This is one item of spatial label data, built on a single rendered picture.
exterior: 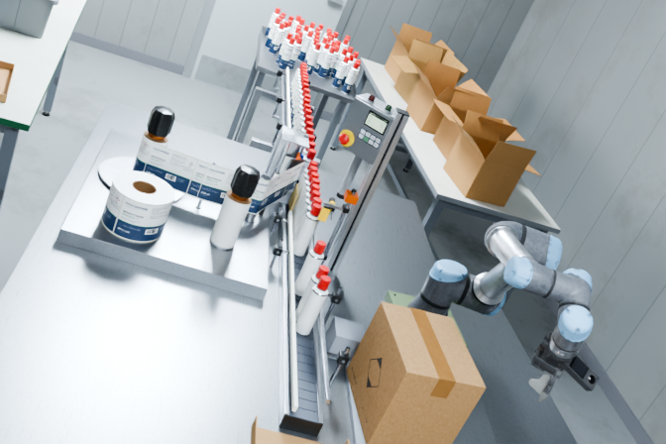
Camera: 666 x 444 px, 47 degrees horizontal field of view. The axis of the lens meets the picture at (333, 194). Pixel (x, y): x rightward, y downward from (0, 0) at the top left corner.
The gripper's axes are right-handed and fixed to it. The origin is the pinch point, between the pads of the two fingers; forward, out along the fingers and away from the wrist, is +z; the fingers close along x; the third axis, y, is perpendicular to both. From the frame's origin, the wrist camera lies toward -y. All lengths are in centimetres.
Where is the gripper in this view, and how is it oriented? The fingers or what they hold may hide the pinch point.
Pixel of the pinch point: (553, 382)
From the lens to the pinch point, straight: 224.2
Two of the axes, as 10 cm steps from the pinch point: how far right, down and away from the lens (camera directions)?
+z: 0.1, 5.9, 8.1
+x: -5.9, 6.5, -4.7
